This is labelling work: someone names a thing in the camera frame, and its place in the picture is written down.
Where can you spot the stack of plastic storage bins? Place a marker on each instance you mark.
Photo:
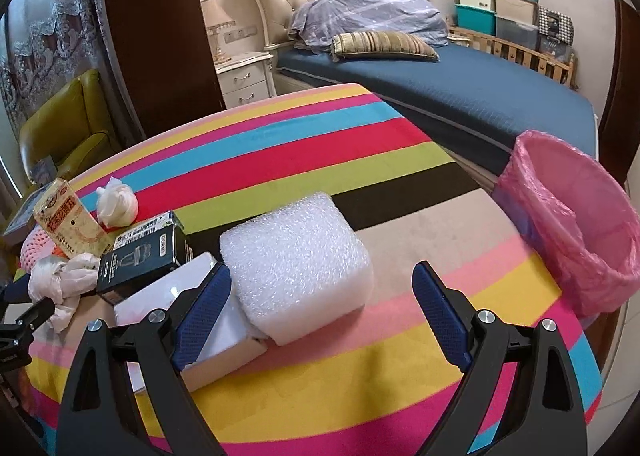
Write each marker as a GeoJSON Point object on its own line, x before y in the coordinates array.
{"type": "Point", "coordinates": [475, 18]}

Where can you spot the white nightstand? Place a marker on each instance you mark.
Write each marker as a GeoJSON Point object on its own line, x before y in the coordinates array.
{"type": "Point", "coordinates": [245, 81]}

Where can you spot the white tissue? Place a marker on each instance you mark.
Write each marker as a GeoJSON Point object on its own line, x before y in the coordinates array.
{"type": "Point", "coordinates": [117, 206]}

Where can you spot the lilac striped duvet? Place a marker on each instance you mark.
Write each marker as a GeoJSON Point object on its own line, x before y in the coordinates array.
{"type": "Point", "coordinates": [370, 16]}

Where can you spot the bedside table lamp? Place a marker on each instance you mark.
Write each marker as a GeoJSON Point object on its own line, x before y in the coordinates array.
{"type": "Point", "coordinates": [216, 16]}

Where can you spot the pink foam fruit net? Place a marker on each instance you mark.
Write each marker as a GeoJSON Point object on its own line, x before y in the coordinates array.
{"type": "Point", "coordinates": [35, 246]}

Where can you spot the black box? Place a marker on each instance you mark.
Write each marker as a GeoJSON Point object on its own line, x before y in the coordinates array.
{"type": "Point", "coordinates": [140, 256]}

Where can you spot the orange foam fruit net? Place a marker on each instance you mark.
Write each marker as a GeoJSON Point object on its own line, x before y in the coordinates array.
{"type": "Point", "coordinates": [58, 252]}

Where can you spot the white plastic bag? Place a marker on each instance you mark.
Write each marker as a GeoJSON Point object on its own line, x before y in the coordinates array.
{"type": "Point", "coordinates": [55, 281]}

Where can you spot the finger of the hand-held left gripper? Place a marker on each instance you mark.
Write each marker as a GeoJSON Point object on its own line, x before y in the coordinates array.
{"type": "Point", "coordinates": [37, 313]}
{"type": "Point", "coordinates": [12, 293]}

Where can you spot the wall switch panel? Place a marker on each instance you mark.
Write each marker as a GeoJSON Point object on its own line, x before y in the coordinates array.
{"type": "Point", "coordinates": [240, 33]}

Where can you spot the striped tablecloth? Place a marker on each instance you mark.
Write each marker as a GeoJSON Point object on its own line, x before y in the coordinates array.
{"type": "Point", "coordinates": [350, 386]}

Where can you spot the white bubble wrap roll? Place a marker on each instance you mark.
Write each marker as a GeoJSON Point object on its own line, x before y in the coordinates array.
{"type": "Point", "coordinates": [295, 261]}

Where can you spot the brown wooden wardrobe panel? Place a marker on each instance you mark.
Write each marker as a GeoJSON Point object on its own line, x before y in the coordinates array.
{"type": "Point", "coordinates": [160, 36]}

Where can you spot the checkered bag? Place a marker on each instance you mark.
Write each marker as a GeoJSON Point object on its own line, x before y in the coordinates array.
{"type": "Point", "coordinates": [555, 25]}

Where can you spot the white box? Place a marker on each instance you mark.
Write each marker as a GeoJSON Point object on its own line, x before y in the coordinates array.
{"type": "Point", "coordinates": [165, 291]}

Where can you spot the wooden crib rail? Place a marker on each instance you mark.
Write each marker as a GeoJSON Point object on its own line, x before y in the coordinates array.
{"type": "Point", "coordinates": [525, 58]}

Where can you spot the bed with tufted beige headboard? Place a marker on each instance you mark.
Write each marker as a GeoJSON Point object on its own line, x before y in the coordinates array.
{"type": "Point", "coordinates": [475, 96]}

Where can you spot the flat cardboard box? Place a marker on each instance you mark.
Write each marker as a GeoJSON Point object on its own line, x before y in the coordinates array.
{"type": "Point", "coordinates": [20, 211]}

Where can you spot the striped pillow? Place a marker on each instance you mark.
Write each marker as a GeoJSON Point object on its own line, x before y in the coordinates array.
{"type": "Point", "coordinates": [385, 46]}

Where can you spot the beige carton box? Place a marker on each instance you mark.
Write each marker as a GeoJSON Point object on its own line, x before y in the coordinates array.
{"type": "Point", "coordinates": [65, 216]}

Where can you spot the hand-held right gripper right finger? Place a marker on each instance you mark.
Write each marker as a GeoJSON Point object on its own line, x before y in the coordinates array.
{"type": "Point", "coordinates": [440, 316]}

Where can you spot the yellow leather armchair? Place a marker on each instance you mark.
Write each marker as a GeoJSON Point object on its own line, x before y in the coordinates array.
{"type": "Point", "coordinates": [75, 116]}

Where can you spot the lace curtain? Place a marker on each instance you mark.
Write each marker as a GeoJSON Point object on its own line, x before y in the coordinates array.
{"type": "Point", "coordinates": [45, 61]}

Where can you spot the dark clear storage bag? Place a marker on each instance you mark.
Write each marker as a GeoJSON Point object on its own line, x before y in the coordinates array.
{"type": "Point", "coordinates": [555, 51]}

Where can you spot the pink-lined waste bin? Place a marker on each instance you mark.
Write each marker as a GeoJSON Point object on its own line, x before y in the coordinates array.
{"type": "Point", "coordinates": [590, 256]}

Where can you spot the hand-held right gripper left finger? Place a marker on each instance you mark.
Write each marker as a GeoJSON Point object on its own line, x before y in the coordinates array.
{"type": "Point", "coordinates": [200, 321]}

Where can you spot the brown wooden door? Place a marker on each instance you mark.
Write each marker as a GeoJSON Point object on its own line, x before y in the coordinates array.
{"type": "Point", "coordinates": [620, 86]}

